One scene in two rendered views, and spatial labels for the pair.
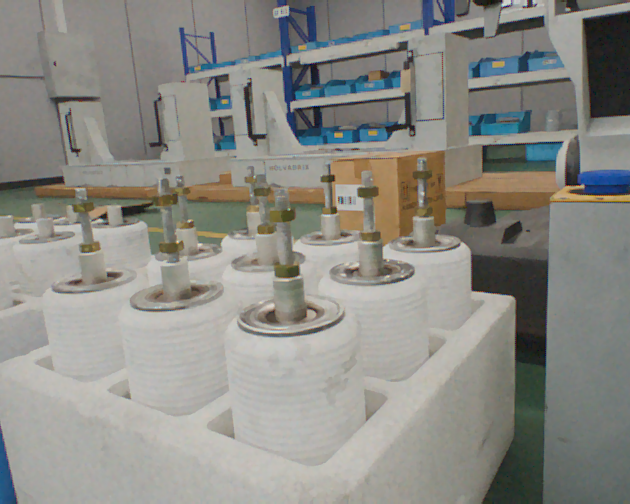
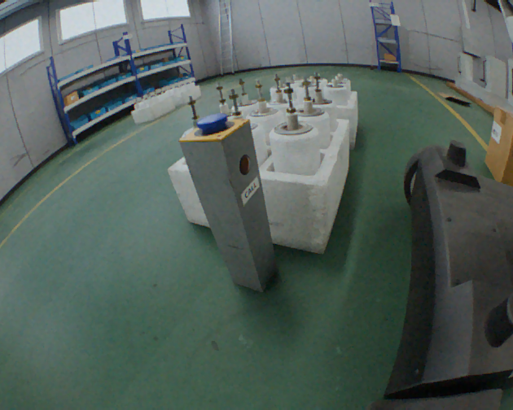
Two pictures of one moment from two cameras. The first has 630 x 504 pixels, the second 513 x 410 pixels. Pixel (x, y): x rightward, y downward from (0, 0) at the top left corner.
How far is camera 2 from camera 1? 0.67 m
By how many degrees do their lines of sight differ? 82
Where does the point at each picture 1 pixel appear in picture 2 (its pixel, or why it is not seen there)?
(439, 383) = not seen: hidden behind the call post
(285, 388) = not seen: hidden behind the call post
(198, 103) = (500, 69)
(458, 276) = (277, 149)
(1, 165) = (443, 71)
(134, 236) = (333, 92)
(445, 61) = not seen: outside the picture
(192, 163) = (494, 96)
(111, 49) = (486, 40)
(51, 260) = (300, 93)
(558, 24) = (509, 23)
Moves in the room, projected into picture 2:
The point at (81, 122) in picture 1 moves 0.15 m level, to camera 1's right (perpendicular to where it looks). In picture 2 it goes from (463, 62) to (469, 63)
